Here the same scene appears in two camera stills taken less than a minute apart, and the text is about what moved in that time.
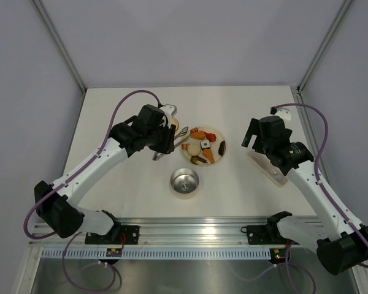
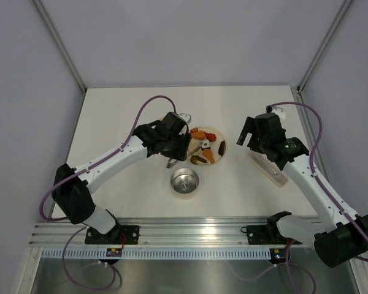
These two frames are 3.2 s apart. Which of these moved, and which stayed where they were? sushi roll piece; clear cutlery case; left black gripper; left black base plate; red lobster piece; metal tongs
Moved: metal tongs; left black gripper
Stayed: sushi roll piece; clear cutlery case; left black base plate; red lobster piece
